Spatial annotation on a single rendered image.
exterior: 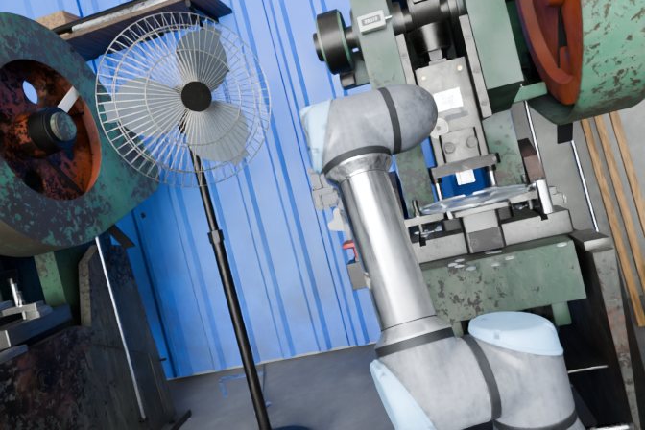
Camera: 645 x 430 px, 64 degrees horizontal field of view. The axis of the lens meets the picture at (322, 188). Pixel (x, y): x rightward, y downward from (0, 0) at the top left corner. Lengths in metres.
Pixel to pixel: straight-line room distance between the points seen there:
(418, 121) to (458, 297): 0.64
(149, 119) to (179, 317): 1.66
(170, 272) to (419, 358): 2.49
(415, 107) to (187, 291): 2.41
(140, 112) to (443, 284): 1.06
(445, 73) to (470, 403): 0.97
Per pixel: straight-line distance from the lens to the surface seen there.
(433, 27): 1.55
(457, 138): 1.45
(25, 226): 1.82
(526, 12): 1.95
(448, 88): 1.49
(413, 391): 0.73
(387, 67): 1.46
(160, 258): 3.10
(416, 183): 1.74
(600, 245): 1.38
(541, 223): 1.46
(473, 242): 1.40
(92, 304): 2.30
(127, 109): 1.75
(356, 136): 0.81
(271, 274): 2.86
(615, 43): 1.34
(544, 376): 0.78
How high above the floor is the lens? 0.94
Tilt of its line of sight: 1 degrees down
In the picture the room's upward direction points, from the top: 14 degrees counter-clockwise
